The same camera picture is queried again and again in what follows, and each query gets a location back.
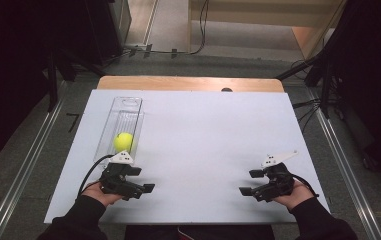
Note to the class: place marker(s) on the black cabinet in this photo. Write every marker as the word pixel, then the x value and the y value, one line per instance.
pixel 104 26

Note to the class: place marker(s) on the clear plastic container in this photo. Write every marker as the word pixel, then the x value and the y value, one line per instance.
pixel 124 113

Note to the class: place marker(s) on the wooden table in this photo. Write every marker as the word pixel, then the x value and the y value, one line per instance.
pixel 178 83

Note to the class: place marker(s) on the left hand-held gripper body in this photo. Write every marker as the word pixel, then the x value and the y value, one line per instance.
pixel 116 183

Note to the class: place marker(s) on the yellow tennis ball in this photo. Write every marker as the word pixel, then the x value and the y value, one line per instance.
pixel 122 140

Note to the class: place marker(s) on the black stand legs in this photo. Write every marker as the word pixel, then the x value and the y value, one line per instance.
pixel 326 90
pixel 53 86

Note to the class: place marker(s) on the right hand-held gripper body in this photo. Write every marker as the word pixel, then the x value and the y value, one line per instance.
pixel 278 181

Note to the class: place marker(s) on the person's left hand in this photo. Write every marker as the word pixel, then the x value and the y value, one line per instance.
pixel 99 195

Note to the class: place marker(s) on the metal floor rail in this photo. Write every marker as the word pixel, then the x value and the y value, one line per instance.
pixel 24 170
pixel 348 173

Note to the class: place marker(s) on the person's right hand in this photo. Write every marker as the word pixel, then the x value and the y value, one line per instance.
pixel 296 196

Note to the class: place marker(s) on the dark curtain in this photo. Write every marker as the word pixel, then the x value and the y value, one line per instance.
pixel 371 83
pixel 8 83

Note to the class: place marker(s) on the black round table grommet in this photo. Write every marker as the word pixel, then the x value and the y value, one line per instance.
pixel 226 89

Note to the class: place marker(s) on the light wooden furniture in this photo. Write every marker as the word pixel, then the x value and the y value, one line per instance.
pixel 264 15

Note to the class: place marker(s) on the white table board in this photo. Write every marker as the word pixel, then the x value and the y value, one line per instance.
pixel 211 133

